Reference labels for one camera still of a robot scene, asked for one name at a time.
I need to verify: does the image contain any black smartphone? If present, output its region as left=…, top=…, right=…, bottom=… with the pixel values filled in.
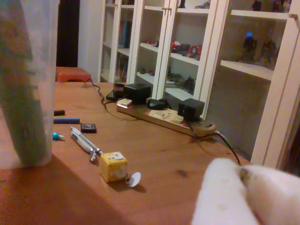
left=105, top=90, right=118, bottom=102

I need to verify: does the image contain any flat black plug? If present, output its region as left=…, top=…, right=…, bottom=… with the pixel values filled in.
left=146, top=98, right=166, bottom=111

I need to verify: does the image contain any large black power adapter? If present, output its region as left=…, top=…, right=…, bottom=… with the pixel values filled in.
left=123, top=82, right=152, bottom=105

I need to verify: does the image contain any black cube power adapter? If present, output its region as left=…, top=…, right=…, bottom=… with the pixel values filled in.
left=177, top=98, right=206, bottom=122

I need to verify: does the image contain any small black flat box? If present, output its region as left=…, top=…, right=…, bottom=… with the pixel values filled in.
left=80, top=123, right=98, bottom=134

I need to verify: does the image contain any yellow question block cube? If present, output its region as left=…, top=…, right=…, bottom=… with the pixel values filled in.
left=100, top=151, right=128, bottom=183

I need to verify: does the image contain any red toy car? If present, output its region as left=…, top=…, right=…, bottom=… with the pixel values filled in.
left=170, top=39, right=203, bottom=61

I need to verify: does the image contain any orange stool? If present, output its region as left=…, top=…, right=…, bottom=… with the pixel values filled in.
left=55, top=66, right=92, bottom=83

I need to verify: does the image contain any white round disc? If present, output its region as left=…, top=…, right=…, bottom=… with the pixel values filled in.
left=125, top=172, right=142, bottom=188

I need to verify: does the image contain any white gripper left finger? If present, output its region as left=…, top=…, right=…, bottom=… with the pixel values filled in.
left=191, top=157, right=258, bottom=225

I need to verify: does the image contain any dark action figure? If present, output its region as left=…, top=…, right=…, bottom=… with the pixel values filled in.
left=240, top=31, right=259, bottom=62

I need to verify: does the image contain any tall clear plastic cup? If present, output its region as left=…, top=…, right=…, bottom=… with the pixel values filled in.
left=0, top=0, right=60, bottom=170

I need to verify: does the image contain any silver white pen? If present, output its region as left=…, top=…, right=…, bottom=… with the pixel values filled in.
left=70, top=126, right=104, bottom=163

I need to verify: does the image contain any cream power strip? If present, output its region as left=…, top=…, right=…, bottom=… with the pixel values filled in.
left=116, top=98, right=217, bottom=141

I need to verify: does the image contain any black power strip cable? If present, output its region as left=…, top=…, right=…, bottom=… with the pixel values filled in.
left=212, top=130, right=242, bottom=166

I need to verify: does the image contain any blue marker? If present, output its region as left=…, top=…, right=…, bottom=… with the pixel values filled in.
left=53, top=117, right=81, bottom=125

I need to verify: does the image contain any white glass-door cabinet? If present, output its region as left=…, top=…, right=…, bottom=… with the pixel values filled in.
left=77, top=0, right=300, bottom=170

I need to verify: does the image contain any thin dark table cable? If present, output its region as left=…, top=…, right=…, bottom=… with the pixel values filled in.
left=90, top=79, right=139, bottom=121

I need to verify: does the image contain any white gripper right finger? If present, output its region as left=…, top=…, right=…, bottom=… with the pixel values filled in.
left=238, top=164, right=300, bottom=225

